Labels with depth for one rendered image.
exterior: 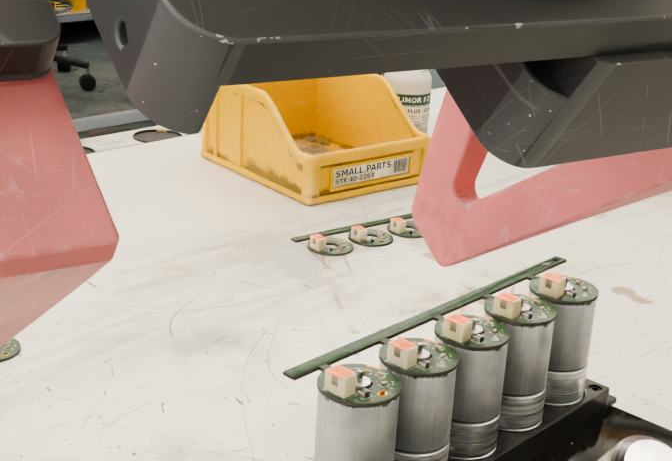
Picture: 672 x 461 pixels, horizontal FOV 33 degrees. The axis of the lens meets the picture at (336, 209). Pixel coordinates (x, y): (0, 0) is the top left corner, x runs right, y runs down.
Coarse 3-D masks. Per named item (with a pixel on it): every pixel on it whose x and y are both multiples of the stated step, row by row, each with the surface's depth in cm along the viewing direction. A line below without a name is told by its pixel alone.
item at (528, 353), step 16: (496, 320) 39; (512, 336) 39; (528, 336) 39; (544, 336) 39; (512, 352) 39; (528, 352) 39; (544, 352) 39; (512, 368) 39; (528, 368) 39; (544, 368) 40; (512, 384) 39; (528, 384) 39; (544, 384) 40; (512, 400) 40; (528, 400) 40; (544, 400) 41; (512, 416) 40; (528, 416) 40
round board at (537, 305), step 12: (492, 300) 40; (528, 300) 40; (540, 300) 40; (492, 312) 39; (528, 312) 39; (540, 312) 40; (552, 312) 40; (516, 324) 39; (528, 324) 39; (540, 324) 39
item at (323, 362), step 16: (528, 272) 43; (480, 288) 41; (496, 288) 41; (448, 304) 40; (464, 304) 40; (416, 320) 38; (432, 320) 39; (368, 336) 37; (384, 336) 37; (336, 352) 36; (352, 352) 36; (304, 368) 35; (320, 368) 35
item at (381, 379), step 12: (324, 372) 34; (372, 372) 35; (384, 372) 35; (324, 384) 34; (372, 384) 34; (384, 384) 34; (396, 384) 34; (336, 396) 33; (360, 396) 33; (372, 396) 33; (384, 396) 33; (396, 396) 33
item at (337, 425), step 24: (360, 384) 34; (336, 408) 33; (360, 408) 33; (384, 408) 33; (336, 432) 33; (360, 432) 33; (384, 432) 33; (336, 456) 33; (360, 456) 33; (384, 456) 34
